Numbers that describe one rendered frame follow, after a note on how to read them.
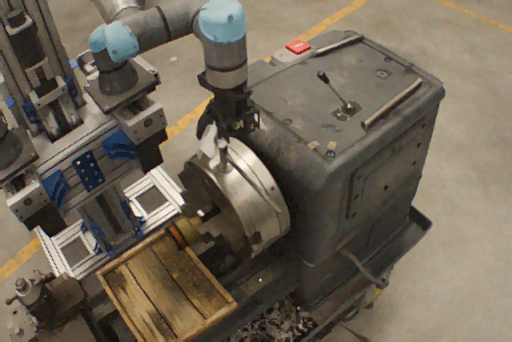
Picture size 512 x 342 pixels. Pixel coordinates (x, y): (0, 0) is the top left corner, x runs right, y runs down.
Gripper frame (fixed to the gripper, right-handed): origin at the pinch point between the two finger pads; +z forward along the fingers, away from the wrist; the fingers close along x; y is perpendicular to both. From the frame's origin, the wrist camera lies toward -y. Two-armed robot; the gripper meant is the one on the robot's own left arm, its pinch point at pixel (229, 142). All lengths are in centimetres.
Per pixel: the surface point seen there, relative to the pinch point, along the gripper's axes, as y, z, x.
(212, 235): 4.7, 24.7, -9.5
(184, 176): -10.4, 17.9, -8.7
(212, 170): -4.3, 12.5, -3.2
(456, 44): -109, 143, 285
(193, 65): -212, 155, 72
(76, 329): 4, 39, -56
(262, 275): 11.7, 48.4, 0.4
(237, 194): 3.7, 14.3, -1.1
